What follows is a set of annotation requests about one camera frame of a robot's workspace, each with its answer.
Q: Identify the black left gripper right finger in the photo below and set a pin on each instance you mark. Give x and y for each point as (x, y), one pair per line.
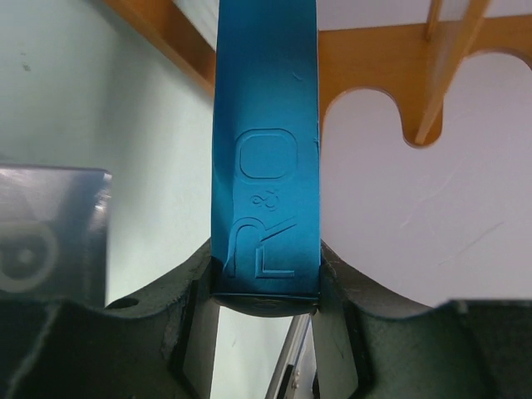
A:
(373, 343)

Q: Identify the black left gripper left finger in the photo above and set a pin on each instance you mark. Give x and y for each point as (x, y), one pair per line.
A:
(157, 342)

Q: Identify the blue toothpaste box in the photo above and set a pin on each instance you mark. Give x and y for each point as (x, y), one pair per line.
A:
(265, 203)

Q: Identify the white blue R&O box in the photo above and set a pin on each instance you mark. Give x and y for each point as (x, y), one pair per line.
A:
(54, 223)

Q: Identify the orange wooden shelf rack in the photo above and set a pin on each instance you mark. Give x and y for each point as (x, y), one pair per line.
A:
(413, 64)

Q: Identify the aluminium frame rail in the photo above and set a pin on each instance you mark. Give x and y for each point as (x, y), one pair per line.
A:
(295, 374)

